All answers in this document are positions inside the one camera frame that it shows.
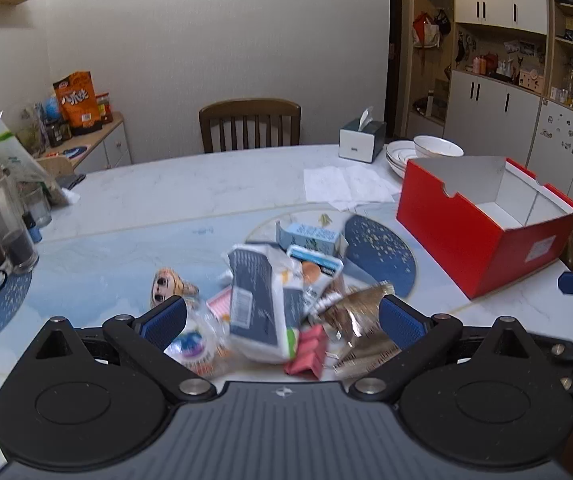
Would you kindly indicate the small drinking glass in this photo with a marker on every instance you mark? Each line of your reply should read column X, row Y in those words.
column 39, row 210

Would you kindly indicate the white cabinet with stickers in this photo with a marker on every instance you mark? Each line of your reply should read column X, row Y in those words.
column 566, row 145

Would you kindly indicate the dark door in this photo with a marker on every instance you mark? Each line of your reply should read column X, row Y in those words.
column 399, row 50

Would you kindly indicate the white bowl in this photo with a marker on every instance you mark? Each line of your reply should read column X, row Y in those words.
column 436, row 147

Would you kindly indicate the brown foil wrapper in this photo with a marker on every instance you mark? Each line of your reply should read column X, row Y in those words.
column 356, row 315

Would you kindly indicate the light blue carton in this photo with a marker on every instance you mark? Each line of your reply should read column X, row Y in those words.
column 311, row 235

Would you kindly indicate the red-lid jar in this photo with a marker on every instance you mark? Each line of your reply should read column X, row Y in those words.
column 104, row 107

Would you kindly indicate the glass jar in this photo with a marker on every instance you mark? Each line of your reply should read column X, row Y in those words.
column 6, row 225

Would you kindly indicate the dark jar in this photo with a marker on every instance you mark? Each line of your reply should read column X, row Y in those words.
column 59, row 132

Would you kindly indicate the plastic bag with green packaging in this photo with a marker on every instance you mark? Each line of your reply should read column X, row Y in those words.
column 14, row 157

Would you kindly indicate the pink snack packet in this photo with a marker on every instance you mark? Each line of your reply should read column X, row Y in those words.
column 309, row 355

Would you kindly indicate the low white cabinet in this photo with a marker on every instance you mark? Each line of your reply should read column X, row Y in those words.
column 109, row 147

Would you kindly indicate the hanging bags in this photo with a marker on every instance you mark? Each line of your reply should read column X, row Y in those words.
column 429, row 27

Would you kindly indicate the green and white tissue box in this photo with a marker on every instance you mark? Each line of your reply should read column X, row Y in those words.
column 361, row 140

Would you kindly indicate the white paper napkins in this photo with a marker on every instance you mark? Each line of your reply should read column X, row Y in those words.
column 346, row 187

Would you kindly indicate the orange snack bag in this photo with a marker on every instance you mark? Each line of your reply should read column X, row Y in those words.
column 79, row 100

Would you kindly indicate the dark blue tissue pack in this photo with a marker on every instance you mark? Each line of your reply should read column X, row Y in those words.
column 259, row 305

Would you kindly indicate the round blueberry snack packet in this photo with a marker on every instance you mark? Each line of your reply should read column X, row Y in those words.
column 199, row 342

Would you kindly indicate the flat black device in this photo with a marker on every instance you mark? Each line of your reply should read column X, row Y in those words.
column 71, row 181

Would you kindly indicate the striped face snack packet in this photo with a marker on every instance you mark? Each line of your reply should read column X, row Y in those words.
column 169, row 285

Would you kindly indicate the wooden chair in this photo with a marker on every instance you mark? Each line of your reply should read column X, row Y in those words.
column 249, row 125

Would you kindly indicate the pink card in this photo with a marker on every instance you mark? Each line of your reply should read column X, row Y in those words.
column 219, row 305

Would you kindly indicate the white lower cabinets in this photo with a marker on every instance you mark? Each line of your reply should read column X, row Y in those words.
column 486, row 110

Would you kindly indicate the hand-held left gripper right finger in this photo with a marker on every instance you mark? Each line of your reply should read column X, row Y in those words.
column 400, row 324

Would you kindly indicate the blue-edged white snack packet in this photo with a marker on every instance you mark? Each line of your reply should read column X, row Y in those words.
column 316, row 267

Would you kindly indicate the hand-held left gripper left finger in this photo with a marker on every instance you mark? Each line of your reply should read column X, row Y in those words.
column 164, row 317

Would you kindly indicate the blue round coaster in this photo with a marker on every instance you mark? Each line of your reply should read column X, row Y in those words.
column 74, row 151

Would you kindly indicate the red cardboard box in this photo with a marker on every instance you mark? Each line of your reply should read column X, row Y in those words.
column 471, row 240

